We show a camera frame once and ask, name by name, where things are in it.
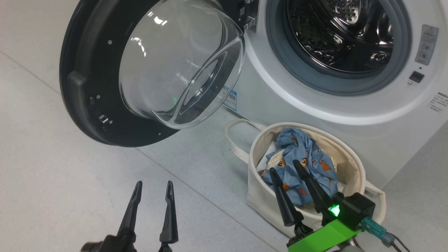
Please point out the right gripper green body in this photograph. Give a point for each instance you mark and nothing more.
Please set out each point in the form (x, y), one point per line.
(325, 238)

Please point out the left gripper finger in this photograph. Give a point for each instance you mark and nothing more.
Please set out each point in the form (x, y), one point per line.
(169, 224)
(131, 217)

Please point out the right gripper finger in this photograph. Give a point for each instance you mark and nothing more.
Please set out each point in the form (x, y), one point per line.
(287, 203)
(316, 192)

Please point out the blue cartoon print garment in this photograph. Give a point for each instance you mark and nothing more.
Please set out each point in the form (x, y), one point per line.
(301, 150)

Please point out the round glass washer door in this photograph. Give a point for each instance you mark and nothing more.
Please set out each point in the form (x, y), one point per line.
(87, 87)

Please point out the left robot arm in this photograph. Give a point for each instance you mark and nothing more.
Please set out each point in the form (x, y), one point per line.
(91, 247)

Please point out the cream canvas laundry basket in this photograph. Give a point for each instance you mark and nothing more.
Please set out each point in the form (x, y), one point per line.
(266, 206)

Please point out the white sheet basket liner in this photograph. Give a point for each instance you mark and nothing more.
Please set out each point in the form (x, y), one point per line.
(263, 162)

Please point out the white front-load washing machine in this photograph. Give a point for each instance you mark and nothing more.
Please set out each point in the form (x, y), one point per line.
(350, 112)

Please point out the grey rubber door seal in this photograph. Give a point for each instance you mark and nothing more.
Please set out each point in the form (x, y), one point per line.
(280, 52)

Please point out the stainless steel washing machine drum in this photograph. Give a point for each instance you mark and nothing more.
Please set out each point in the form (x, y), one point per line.
(343, 35)

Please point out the metal door hinge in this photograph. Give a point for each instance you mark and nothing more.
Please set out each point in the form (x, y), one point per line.
(250, 21)

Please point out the blue energy label sticker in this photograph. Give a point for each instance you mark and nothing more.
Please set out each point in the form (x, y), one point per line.
(230, 98)

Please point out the grey warning sticker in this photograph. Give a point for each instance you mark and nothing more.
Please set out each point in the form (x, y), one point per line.
(427, 44)

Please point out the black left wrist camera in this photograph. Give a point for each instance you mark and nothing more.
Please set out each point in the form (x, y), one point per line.
(119, 245)

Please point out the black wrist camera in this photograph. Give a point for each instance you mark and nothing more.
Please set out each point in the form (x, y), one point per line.
(119, 245)
(357, 208)

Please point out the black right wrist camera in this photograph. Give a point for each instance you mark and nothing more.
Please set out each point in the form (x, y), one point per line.
(357, 208)

